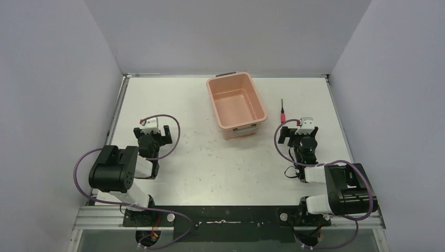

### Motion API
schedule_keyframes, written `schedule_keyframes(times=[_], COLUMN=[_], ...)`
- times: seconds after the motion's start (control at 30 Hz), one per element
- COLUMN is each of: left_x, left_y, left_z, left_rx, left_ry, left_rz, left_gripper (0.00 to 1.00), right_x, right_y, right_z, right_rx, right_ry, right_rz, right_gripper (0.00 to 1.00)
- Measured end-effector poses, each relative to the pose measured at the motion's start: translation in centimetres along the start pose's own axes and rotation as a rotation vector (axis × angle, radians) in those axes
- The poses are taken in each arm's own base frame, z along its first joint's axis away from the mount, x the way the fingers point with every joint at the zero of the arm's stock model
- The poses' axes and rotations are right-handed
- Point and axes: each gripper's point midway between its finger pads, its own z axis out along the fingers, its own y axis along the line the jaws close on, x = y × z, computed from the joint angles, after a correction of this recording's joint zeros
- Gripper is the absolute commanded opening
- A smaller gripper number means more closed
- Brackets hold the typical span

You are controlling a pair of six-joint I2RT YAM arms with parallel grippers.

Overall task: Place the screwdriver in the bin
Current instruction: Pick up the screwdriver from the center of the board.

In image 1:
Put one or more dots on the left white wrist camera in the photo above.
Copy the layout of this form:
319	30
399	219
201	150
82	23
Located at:
150	124

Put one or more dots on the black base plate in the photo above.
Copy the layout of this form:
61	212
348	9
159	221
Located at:
283	224

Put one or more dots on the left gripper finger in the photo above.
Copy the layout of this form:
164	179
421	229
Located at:
138	133
167	138

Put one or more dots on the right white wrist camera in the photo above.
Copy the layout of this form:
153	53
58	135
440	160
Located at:
307	126

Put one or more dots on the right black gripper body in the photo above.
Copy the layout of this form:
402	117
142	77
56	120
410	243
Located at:
294	142

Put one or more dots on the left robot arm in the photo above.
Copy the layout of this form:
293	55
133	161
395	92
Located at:
115	170

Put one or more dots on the pink plastic bin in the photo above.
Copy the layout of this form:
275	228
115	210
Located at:
237	105

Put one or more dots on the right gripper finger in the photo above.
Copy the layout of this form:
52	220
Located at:
284	133
314	132

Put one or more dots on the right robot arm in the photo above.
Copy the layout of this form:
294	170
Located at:
348	191

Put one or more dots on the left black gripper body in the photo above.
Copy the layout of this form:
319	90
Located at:
165	135

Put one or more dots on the red black screwdriver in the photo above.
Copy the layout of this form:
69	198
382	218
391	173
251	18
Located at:
282	113

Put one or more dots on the aluminium rail frame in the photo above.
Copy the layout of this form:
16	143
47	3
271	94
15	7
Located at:
111	218

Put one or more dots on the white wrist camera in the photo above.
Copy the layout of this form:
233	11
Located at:
307	126
150	124

